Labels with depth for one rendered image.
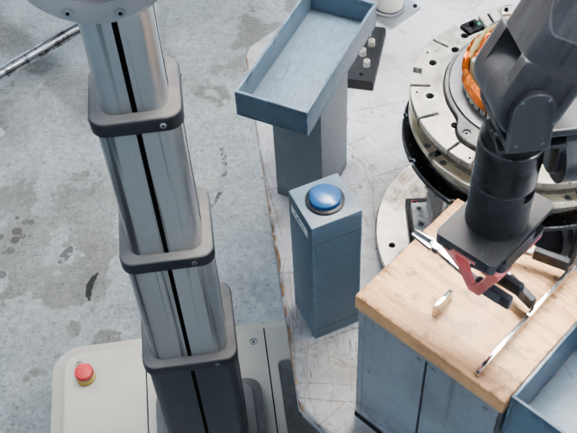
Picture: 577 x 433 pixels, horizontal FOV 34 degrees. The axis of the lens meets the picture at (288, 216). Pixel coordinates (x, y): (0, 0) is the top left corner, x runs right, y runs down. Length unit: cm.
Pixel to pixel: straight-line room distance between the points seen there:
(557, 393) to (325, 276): 34
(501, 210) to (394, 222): 62
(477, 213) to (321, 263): 40
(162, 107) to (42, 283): 142
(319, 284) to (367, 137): 42
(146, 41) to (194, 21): 207
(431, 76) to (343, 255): 26
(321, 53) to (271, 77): 9
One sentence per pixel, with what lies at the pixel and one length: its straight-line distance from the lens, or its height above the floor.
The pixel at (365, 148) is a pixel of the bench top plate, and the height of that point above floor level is 78.
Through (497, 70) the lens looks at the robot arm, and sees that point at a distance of 76.
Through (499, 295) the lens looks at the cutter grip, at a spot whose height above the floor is 117.
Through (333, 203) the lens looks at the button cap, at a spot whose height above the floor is 104.
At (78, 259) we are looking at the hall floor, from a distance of 249.
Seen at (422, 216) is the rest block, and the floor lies 84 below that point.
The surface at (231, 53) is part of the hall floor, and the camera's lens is 296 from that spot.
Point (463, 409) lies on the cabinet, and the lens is 107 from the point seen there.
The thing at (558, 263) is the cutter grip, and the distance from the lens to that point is 107.
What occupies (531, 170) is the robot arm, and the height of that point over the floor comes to 134.
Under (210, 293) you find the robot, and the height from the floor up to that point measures 82.
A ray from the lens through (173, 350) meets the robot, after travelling 147.
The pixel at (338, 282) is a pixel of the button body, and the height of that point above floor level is 90.
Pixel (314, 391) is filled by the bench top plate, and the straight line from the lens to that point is 130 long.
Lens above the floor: 193
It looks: 51 degrees down
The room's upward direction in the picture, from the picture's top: 4 degrees counter-clockwise
